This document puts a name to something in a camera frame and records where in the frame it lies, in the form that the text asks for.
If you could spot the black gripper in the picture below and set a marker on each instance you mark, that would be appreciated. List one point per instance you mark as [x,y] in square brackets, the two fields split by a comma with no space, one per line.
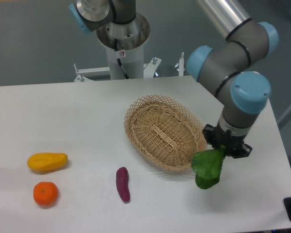
[217,137]

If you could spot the green bok choy vegetable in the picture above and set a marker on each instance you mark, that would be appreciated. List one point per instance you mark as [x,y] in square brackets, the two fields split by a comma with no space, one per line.
[207,166]

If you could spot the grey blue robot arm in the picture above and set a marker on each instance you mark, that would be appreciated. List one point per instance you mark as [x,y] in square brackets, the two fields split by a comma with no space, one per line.
[224,72]

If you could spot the woven wicker basket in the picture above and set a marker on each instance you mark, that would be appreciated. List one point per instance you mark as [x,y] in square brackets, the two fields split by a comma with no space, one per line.
[164,131]

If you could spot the purple sweet potato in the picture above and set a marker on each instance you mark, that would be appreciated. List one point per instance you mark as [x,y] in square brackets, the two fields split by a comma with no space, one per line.
[122,184]

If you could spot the orange tangerine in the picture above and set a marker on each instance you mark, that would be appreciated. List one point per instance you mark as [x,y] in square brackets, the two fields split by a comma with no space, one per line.
[45,193]

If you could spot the yellow papaya fruit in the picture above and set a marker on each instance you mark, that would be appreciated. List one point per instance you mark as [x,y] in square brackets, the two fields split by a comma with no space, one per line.
[47,161]

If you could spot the white metal bracket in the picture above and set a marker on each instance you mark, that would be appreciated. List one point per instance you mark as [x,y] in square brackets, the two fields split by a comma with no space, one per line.
[179,66]

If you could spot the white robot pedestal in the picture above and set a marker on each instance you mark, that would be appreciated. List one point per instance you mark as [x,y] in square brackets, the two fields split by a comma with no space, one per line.
[124,45]

